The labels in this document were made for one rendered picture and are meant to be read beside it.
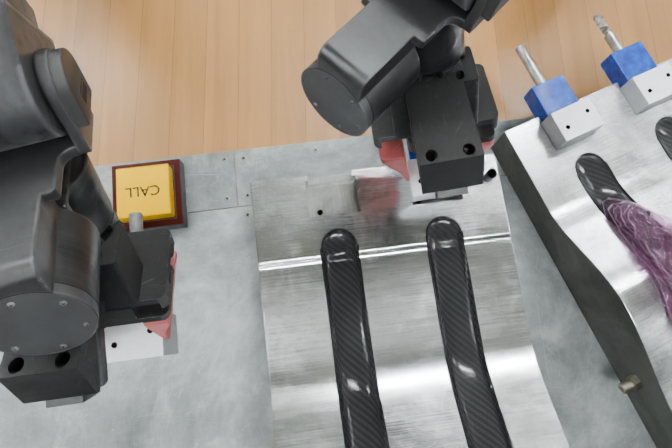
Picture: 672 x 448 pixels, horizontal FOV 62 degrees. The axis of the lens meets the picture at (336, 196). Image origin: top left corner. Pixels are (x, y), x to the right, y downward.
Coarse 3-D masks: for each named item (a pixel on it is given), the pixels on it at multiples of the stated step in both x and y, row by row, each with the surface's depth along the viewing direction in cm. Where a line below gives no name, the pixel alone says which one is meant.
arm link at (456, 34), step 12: (444, 36) 38; (456, 36) 39; (420, 48) 39; (432, 48) 39; (444, 48) 39; (456, 48) 40; (420, 60) 40; (432, 60) 40; (444, 60) 40; (456, 60) 41; (420, 72) 41; (432, 72) 41
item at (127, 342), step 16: (176, 320) 53; (112, 336) 47; (128, 336) 47; (144, 336) 47; (176, 336) 52; (112, 352) 47; (128, 352) 47; (144, 352) 47; (160, 352) 47; (176, 352) 51
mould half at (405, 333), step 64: (256, 192) 58; (384, 192) 58; (320, 256) 57; (384, 256) 57; (512, 256) 57; (320, 320) 56; (384, 320) 56; (512, 320) 56; (320, 384) 54; (384, 384) 54; (448, 384) 54; (512, 384) 54
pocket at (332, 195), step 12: (312, 180) 60; (324, 180) 60; (336, 180) 60; (348, 180) 60; (312, 192) 61; (324, 192) 61; (336, 192) 61; (348, 192) 61; (312, 204) 61; (324, 204) 61; (336, 204) 61; (348, 204) 61; (312, 216) 60
